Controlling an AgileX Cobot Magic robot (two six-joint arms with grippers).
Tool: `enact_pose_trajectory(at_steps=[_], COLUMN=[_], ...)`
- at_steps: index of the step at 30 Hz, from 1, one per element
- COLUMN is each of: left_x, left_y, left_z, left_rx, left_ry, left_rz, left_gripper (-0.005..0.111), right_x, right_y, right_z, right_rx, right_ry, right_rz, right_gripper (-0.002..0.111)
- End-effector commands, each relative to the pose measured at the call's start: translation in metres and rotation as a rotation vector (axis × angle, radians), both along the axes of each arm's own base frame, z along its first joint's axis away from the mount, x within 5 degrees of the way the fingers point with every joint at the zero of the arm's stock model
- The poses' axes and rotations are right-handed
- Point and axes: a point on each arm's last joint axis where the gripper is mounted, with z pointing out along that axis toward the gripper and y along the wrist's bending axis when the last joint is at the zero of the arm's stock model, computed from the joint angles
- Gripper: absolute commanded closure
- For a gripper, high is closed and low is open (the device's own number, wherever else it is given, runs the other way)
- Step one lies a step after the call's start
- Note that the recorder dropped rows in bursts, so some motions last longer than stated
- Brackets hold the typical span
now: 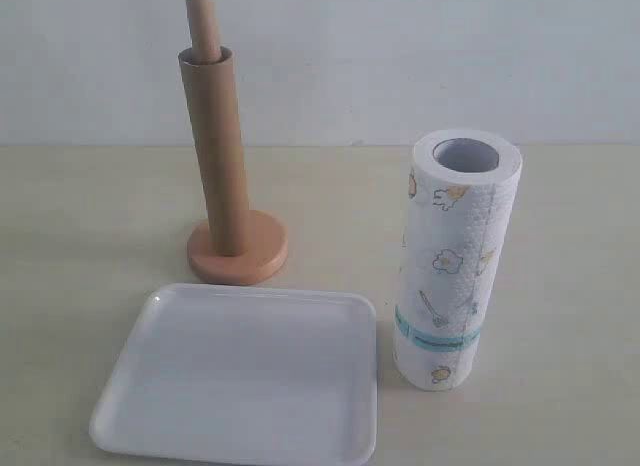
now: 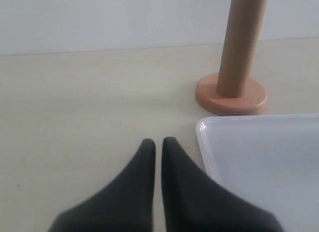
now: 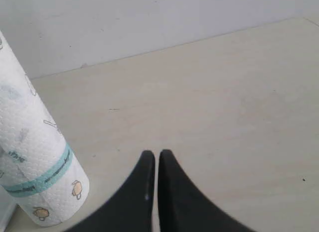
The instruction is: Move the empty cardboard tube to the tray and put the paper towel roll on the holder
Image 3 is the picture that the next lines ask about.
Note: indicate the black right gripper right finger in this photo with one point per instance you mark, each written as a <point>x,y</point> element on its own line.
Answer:
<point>183,207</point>

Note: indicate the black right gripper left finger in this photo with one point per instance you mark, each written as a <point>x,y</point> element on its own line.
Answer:
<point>130,208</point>

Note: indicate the printed white paper towel roll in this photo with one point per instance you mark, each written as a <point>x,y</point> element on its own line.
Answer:
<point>38,168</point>

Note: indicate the white plastic tray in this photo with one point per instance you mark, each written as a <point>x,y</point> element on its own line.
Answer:
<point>7,208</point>

